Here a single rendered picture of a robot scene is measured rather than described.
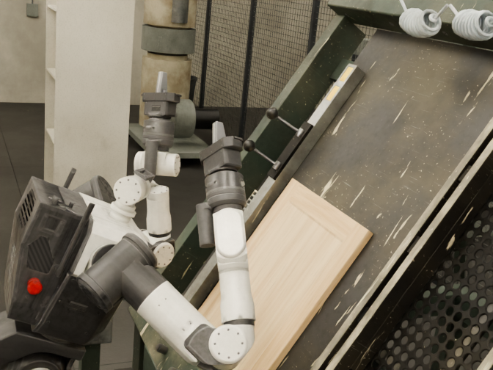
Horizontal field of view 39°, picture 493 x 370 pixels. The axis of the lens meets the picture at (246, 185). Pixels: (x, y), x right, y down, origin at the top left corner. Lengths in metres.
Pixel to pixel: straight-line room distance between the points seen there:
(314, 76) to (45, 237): 1.13
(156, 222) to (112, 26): 3.65
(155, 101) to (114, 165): 3.80
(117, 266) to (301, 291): 0.53
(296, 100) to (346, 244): 0.73
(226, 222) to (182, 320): 0.23
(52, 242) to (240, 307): 0.44
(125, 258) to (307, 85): 1.09
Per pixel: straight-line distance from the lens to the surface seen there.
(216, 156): 1.57
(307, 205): 1.95
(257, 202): 2.11
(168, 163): 1.96
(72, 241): 1.56
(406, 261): 1.51
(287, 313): 1.80
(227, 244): 1.47
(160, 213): 2.03
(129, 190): 1.64
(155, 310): 1.45
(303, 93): 2.34
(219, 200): 1.52
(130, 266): 1.47
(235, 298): 1.47
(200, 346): 1.42
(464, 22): 1.60
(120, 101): 5.66
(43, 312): 1.67
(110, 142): 5.71
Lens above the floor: 1.92
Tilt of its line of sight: 17 degrees down
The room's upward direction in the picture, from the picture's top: 6 degrees clockwise
